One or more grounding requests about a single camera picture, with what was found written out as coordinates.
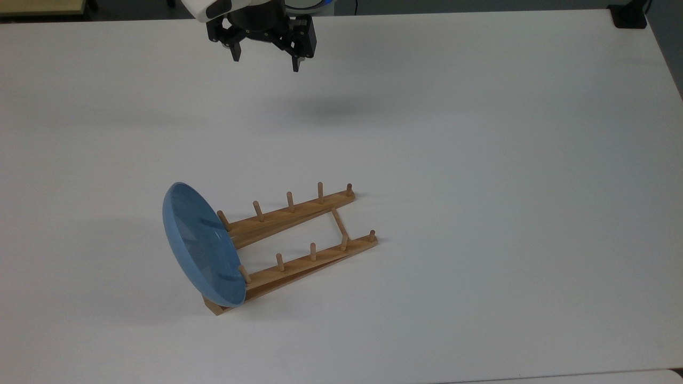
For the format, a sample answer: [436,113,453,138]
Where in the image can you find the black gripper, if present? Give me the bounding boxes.
[207,13,317,73]

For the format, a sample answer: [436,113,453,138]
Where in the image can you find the blue plate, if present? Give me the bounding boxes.
[162,182,248,308]

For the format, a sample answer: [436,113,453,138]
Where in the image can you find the wooden plate rack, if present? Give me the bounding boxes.
[203,182,379,316]

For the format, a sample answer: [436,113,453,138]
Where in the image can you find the light wooden furniture edge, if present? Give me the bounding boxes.
[0,0,87,18]

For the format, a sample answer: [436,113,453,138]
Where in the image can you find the black camera stand with clamp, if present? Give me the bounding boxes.
[607,0,653,29]

